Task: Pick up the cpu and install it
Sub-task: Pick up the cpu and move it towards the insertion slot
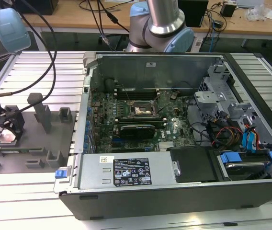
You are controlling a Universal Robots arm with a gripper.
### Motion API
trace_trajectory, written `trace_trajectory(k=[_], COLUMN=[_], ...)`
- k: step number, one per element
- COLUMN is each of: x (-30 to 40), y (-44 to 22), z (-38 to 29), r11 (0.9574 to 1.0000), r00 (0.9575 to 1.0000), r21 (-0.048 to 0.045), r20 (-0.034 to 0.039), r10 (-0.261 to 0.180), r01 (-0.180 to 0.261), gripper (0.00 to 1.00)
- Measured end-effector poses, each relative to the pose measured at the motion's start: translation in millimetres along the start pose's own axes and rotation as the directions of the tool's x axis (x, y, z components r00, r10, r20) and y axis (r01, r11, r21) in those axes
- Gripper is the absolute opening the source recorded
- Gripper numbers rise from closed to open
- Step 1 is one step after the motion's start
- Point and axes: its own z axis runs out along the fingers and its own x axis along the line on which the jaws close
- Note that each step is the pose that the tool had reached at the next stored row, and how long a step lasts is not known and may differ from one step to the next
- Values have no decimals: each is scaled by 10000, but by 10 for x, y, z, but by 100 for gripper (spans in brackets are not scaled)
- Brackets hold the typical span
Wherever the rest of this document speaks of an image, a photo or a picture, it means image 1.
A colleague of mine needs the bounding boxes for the black hanging cable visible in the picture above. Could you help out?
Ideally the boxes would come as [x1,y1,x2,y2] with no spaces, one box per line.
[87,0,131,51]

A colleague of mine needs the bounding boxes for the black graphics card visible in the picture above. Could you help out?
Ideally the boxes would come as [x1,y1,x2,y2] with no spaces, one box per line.
[118,122,156,140]

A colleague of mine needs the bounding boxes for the black plastic shroud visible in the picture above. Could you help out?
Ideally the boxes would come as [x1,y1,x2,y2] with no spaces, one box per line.
[167,146,220,183]

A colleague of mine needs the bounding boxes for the blue case latch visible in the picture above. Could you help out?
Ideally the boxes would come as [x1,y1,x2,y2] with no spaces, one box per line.
[54,169,70,179]

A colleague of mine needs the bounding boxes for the silver chipset heatsink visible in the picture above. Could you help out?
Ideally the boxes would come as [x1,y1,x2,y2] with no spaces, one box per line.
[159,141,175,151]

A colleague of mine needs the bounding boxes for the black open PC case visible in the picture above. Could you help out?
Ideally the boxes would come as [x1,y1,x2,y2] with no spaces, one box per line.
[54,51,272,221]

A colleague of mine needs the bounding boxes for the black desk device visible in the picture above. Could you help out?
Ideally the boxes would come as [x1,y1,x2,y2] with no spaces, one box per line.
[13,0,59,15]

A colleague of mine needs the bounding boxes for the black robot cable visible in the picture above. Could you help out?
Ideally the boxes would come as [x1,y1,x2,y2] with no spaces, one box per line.
[0,0,58,118]

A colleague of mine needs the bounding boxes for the blue flat wire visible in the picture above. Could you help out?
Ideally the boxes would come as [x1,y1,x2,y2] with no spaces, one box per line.
[242,126,260,154]

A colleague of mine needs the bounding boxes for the green RAM stick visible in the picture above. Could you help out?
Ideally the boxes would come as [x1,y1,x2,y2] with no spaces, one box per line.
[0,149,29,154]

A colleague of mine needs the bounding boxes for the black RAM slot bank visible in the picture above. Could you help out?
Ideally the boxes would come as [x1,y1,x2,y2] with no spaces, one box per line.
[115,116,167,124]
[115,86,160,100]

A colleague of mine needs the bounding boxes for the grey parts rack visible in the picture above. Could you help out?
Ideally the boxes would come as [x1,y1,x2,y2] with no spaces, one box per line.
[0,92,78,174]

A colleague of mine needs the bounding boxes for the silver CPU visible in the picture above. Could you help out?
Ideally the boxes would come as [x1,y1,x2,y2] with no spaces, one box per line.
[0,129,16,142]

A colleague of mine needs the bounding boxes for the CPU socket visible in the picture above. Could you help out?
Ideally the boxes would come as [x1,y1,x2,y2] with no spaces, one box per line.
[129,99,158,118]

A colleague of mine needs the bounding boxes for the green motherboard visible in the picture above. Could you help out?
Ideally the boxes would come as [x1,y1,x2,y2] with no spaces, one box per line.
[89,90,196,154]

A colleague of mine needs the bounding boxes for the grey power supply unit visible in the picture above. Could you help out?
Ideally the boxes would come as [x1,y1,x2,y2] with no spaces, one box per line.
[78,153,178,190]

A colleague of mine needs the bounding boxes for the metal drive cage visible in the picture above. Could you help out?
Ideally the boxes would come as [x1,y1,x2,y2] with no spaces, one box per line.
[193,63,258,135]

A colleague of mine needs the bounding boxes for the hard disk in blue carrier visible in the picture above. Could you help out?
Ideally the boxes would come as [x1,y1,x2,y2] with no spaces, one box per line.
[218,149,272,181]

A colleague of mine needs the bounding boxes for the grey laptop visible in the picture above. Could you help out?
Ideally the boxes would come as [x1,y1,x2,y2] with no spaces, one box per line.
[236,0,264,8]

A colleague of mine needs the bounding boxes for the clear plastic bags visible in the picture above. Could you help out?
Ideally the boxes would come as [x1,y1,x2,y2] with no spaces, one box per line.
[245,4,270,22]

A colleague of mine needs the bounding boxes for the small black box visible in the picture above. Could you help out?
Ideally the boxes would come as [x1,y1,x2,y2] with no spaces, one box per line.
[220,2,237,18]

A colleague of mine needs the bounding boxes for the coloured wire bundle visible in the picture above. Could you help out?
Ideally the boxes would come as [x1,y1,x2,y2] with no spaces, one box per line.
[206,115,245,147]

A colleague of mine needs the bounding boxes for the wooden desk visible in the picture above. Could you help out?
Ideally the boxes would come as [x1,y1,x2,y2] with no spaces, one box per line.
[21,0,272,51]

